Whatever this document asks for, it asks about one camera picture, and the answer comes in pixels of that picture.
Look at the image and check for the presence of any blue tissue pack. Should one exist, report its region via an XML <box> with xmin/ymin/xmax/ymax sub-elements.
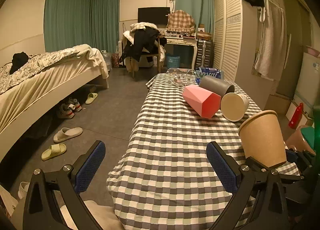
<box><xmin>195</xmin><ymin>67</ymin><xmax>224</xmax><ymax>85</ymax></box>

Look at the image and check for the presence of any white mini fridge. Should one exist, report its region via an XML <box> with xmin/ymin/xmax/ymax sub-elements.
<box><xmin>293</xmin><ymin>53</ymin><xmax>319</xmax><ymax>117</ymax></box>

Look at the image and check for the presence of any red bottle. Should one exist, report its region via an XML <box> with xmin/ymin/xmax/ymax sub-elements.
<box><xmin>289</xmin><ymin>103</ymin><xmax>304</xmax><ymax>129</ymax></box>

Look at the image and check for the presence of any green slipper under bed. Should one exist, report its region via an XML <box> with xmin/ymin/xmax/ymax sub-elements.
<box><xmin>85</xmin><ymin>92</ymin><xmax>98</xmax><ymax>105</ymax></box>

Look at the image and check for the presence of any black tv monitor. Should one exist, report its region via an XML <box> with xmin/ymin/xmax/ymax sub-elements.
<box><xmin>138</xmin><ymin>7</ymin><xmax>170</xmax><ymax>25</ymax></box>

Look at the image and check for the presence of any black garment on bed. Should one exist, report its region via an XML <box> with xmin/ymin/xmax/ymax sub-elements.
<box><xmin>9</xmin><ymin>52</ymin><xmax>29</xmax><ymax>75</ymax></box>

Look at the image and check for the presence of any wooden chair with clothes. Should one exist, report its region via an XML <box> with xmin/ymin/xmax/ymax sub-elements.
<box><xmin>119</xmin><ymin>22</ymin><xmax>167</xmax><ymax>75</ymax></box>

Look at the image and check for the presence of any white sneaker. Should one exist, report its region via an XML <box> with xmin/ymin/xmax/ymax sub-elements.
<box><xmin>56</xmin><ymin>97</ymin><xmax>82</xmax><ymax>119</ymax></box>

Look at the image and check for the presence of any white desk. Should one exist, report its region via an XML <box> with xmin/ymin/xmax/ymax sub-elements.
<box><xmin>165</xmin><ymin>37</ymin><xmax>197</xmax><ymax>70</ymax></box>

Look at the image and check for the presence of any white louvered wardrobe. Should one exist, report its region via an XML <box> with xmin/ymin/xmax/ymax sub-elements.
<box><xmin>213</xmin><ymin>0</ymin><xmax>242</xmax><ymax>81</ymax></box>

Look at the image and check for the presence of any large water bottle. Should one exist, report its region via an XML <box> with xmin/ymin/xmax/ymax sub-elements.
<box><xmin>101</xmin><ymin>50</ymin><xmax>112</xmax><ymax>71</ymax></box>

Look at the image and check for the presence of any clear glass cup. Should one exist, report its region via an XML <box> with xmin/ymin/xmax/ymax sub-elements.
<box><xmin>166</xmin><ymin>68</ymin><xmax>195</xmax><ymax>86</ymax></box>

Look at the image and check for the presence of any white slipper near corner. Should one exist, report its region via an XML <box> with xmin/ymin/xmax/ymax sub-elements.
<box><xmin>18</xmin><ymin>181</ymin><xmax>30</xmax><ymax>200</ymax></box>

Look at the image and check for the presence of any teal curtain left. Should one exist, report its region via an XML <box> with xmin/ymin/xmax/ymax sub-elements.
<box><xmin>43</xmin><ymin>0</ymin><xmax>120</xmax><ymax>53</ymax></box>

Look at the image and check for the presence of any brown paper cup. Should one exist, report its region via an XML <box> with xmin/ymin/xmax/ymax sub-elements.
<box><xmin>239</xmin><ymin>110</ymin><xmax>287</xmax><ymax>168</ymax></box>

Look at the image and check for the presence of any grey cylindrical cup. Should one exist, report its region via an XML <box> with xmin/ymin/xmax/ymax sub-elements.
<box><xmin>199</xmin><ymin>76</ymin><xmax>235</xmax><ymax>98</ymax></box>

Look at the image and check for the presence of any teal laundry basket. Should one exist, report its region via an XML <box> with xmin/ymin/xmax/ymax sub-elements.
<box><xmin>166</xmin><ymin>55</ymin><xmax>180</xmax><ymax>69</ymax></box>

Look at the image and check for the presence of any cardboard box on floor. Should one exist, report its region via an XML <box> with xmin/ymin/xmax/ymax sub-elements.
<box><xmin>264</xmin><ymin>93</ymin><xmax>291</xmax><ymax>115</ymax></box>

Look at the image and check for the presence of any plaid cloth bundle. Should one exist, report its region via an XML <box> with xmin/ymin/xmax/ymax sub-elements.
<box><xmin>166</xmin><ymin>10</ymin><xmax>195</xmax><ymax>34</ymax></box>

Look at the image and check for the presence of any white paper cup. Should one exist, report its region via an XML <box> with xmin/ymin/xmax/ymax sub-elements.
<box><xmin>220</xmin><ymin>92</ymin><xmax>249</xmax><ymax>122</ymax></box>

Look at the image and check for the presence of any hanging white towel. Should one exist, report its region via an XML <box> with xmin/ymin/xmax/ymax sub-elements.
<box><xmin>254</xmin><ymin>0</ymin><xmax>287</xmax><ymax>81</ymax></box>

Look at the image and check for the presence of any pink faceted cup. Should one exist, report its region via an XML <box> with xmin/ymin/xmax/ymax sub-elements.
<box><xmin>182</xmin><ymin>85</ymin><xmax>221</xmax><ymax>118</ymax></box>

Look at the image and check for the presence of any yellow-green slipper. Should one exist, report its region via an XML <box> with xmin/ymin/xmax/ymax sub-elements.
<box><xmin>41</xmin><ymin>143</ymin><xmax>67</xmax><ymax>161</ymax></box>

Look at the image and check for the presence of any drawer storage tower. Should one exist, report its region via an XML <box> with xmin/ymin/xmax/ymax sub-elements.
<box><xmin>195</xmin><ymin>39</ymin><xmax>214</xmax><ymax>68</ymax></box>

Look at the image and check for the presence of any checkered tablecloth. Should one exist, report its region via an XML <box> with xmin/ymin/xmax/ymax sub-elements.
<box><xmin>106</xmin><ymin>71</ymin><xmax>301</xmax><ymax>230</ymax></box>

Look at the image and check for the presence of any bed with white bedding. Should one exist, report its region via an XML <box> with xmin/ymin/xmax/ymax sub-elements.
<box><xmin>1</xmin><ymin>44</ymin><xmax>109</xmax><ymax>158</ymax></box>

